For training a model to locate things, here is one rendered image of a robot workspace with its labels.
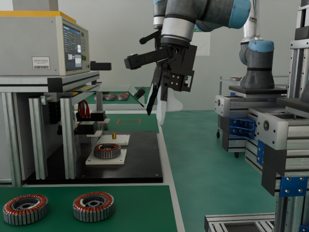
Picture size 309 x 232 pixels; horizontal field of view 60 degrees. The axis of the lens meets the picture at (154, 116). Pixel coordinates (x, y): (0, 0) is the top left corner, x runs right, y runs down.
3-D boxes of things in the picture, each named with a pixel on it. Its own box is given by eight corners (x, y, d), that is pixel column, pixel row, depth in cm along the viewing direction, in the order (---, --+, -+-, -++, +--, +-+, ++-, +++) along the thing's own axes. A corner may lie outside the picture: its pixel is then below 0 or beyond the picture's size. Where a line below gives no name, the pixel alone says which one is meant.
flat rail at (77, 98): (100, 89, 149) (100, 84, 149) (68, 108, 89) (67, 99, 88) (97, 89, 149) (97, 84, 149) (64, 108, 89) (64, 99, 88)
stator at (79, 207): (108, 198, 83) (107, 187, 82) (119, 217, 73) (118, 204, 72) (70, 206, 78) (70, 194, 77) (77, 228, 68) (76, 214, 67)
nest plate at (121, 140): (129, 136, 143) (129, 134, 143) (128, 145, 129) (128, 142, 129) (101, 136, 143) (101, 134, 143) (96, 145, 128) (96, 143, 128)
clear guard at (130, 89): (144, 98, 119) (144, 84, 118) (144, 107, 95) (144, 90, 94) (70, 98, 118) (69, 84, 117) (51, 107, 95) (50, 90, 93)
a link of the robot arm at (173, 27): (168, 15, 59) (160, 21, 67) (164, 36, 60) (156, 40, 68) (199, 23, 61) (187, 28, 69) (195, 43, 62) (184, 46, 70)
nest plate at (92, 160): (126, 151, 120) (126, 148, 120) (123, 164, 105) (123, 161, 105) (93, 152, 119) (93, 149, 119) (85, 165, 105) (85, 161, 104)
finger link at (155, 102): (164, 118, 75) (175, 93, 69) (144, 114, 73) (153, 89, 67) (163, 110, 77) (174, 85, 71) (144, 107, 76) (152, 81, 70)
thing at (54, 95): (62, 99, 100) (61, 88, 99) (57, 101, 94) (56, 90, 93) (50, 99, 100) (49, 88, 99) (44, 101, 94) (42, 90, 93)
